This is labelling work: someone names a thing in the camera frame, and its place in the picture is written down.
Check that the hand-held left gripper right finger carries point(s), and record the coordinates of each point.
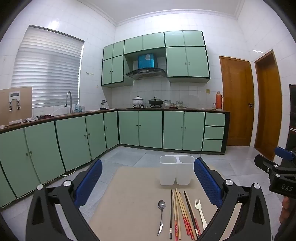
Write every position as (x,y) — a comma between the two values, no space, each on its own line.
(207,183)

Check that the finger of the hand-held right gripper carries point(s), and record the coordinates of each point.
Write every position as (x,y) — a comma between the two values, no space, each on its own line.
(283,153)
(266,163)

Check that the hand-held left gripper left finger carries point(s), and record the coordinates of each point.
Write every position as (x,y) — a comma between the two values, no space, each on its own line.
(89,183)

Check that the black chopstick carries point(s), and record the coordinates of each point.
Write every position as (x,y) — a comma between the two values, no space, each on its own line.
(188,205)
(171,208)

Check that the white plastic utensil holder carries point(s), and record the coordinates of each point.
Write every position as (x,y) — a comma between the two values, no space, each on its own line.
(177,170)

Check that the bundle of chopsticks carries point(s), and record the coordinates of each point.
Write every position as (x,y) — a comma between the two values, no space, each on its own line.
(197,226)

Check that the metal spoon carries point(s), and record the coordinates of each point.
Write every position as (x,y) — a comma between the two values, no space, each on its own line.
(161,205)

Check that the dark cabinet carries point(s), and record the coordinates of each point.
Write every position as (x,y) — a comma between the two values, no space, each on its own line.
(291,115)

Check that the wooden door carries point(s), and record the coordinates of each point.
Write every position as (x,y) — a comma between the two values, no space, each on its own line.
(235,102)
(268,106)

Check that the bottles by sink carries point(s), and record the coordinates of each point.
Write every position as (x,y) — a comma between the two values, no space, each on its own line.
(79,108)

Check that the orange thermos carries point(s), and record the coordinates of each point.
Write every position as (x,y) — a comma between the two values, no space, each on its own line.
(219,102)

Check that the green base cabinets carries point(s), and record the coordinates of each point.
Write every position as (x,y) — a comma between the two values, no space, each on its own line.
(150,129)

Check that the metal kettle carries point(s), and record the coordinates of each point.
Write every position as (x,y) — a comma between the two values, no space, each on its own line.
(103,104)

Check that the cloths on counter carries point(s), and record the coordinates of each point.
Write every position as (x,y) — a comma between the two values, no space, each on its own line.
(44,117)

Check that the metal kitchen faucet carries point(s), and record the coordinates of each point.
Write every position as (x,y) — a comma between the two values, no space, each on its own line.
(68,95)

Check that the white cooking pot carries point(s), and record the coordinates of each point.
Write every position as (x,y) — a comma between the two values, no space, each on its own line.
(137,101)

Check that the black wok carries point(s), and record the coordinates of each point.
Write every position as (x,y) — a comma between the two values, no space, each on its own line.
(155,101)

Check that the gas stove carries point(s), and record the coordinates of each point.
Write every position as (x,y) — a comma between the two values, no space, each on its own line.
(148,106)

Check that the brown cardboard board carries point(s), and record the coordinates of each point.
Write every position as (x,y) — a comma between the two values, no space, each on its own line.
(25,109)

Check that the white window blind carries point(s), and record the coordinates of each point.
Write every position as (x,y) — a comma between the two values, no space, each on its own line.
(46,69)

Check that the range hood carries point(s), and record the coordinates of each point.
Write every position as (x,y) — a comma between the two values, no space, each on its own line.
(145,73)

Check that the wall hooks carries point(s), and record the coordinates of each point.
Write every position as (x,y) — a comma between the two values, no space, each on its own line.
(89,74)

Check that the white plastic bracket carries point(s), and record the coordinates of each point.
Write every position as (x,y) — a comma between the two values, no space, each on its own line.
(14,95)

